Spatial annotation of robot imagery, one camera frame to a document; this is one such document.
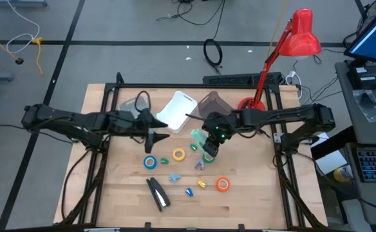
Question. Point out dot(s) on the green tape roll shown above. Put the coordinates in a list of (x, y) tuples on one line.
[(207, 161)]

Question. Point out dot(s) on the black mini computer box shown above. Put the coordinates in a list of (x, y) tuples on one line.
[(365, 77)]

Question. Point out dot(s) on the orange tape roll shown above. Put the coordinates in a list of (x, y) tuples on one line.
[(218, 184)]

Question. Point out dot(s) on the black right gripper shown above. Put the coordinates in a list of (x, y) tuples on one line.
[(220, 127)]

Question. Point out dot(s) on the mint green stapler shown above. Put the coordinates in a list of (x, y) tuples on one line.
[(198, 137)]

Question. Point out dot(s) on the black floor fan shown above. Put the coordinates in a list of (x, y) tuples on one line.
[(366, 16)]

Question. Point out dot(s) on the purple staple remover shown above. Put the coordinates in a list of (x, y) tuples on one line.
[(199, 165)]

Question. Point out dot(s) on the blue mini stapler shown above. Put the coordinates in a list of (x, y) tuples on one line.
[(189, 192)]

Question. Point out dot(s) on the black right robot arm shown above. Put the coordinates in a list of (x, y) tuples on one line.
[(287, 116)]

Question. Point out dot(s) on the light blue staple remover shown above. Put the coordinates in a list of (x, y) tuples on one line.
[(174, 178)]

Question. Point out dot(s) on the yellow tape roll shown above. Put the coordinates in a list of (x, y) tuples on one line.
[(174, 154)]

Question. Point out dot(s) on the white plastic bin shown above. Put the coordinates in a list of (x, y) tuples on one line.
[(175, 112)]

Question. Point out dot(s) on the black floor cap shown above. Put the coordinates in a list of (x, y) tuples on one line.
[(19, 61)]

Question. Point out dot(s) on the white power plug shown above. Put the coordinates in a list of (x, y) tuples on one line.
[(291, 76)]

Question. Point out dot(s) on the white paper sheet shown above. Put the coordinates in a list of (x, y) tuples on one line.
[(329, 161)]

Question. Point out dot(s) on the yellow round container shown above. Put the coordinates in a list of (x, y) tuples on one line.
[(342, 174)]

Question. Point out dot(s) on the green mini stapler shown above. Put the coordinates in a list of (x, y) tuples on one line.
[(193, 147), (164, 160)]

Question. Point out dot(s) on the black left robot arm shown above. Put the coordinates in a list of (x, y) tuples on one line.
[(59, 116)]

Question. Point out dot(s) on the black metal table frame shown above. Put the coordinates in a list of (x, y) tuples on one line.
[(226, 86)]

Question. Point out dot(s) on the yellow mini stapler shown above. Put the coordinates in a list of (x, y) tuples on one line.
[(201, 184)]

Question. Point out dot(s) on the black keyboard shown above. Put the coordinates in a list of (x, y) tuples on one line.
[(233, 79)]

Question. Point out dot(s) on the computer monitor blue screen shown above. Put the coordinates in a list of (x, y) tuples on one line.
[(374, 42)]

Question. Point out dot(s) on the light grey plastic bin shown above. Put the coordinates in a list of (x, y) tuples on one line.
[(128, 104)]

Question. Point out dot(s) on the black stapler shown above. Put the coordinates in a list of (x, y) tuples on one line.
[(159, 195)]

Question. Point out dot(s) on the dark translucent plastic bin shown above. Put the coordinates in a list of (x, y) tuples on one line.
[(212, 103)]

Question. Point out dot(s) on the red desk lamp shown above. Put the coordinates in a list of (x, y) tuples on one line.
[(300, 35)]

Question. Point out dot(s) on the clear plastic bag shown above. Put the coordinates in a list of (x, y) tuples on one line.
[(370, 108)]

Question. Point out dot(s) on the blue tape roll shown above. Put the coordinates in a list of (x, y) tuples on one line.
[(145, 162)]

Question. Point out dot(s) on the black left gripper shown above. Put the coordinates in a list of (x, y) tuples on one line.
[(127, 122)]

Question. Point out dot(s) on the grey computer desk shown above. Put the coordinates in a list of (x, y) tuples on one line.
[(355, 129)]

